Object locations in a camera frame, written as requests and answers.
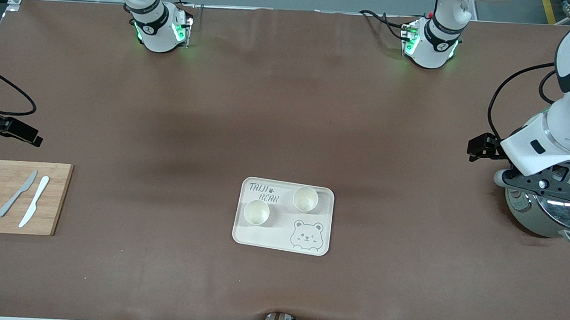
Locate olive green cooking pot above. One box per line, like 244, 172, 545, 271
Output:
502, 151, 570, 245

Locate wooden cutting board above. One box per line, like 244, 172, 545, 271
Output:
0, 159, 75, 239

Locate black left base cables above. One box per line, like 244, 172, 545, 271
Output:
358, 9, 416, 42

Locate brown table cover mat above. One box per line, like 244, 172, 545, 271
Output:
0, 0, 570, 320

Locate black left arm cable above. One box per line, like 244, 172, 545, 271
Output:
486, 58, 570, 146

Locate grey plastic knife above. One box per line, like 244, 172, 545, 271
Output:
0, 168, 39, 220

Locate cream bear print tray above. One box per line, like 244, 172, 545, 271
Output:
231, 176, 336, 257

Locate white IKEA cup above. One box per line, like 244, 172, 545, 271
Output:
242, 199, 272, 227
292, 185, 320, 213

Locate white plastic knife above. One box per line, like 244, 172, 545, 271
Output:
18, 174, 51, 230

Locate glass pot lid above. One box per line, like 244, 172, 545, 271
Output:
531, 154, 570, 231

